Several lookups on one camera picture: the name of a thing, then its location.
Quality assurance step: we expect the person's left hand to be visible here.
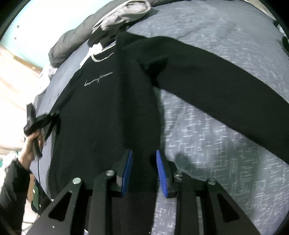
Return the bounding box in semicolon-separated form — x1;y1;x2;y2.
18;132;44;169

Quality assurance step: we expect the wooden window frame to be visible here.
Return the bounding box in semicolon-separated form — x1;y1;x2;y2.
13;55;44;71

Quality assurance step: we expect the blue speckled bed sheet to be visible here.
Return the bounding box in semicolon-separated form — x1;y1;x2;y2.
34;0;289;235

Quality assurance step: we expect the black sweater with white collar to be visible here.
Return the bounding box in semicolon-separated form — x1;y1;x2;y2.
46;32;289;235

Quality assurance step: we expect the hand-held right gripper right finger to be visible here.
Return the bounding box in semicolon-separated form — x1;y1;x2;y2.
156;149;260;235

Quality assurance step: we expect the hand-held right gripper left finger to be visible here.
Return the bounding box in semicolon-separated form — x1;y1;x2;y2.
27;149;133;235

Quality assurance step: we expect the person's left forearm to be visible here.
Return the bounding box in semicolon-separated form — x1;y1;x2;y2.
0;158;31;235

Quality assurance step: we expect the light grey blanket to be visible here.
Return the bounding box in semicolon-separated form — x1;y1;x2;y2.
34;62;57;109

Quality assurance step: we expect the dark grey rolled duvet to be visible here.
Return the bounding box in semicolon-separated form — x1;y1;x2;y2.
48;20;105;68

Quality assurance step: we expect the black garment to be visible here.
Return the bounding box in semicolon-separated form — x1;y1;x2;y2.
88;27;123;48

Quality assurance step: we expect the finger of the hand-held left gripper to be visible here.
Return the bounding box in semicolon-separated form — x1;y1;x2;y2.
36;114;60;140

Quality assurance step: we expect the pink curtain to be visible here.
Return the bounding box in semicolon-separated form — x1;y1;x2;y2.
0;44;46;154

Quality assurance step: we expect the grey garment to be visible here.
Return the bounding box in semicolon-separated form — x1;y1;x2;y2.
92;0;151;31

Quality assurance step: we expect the white garment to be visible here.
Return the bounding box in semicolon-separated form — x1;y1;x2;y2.
80;43;118;66

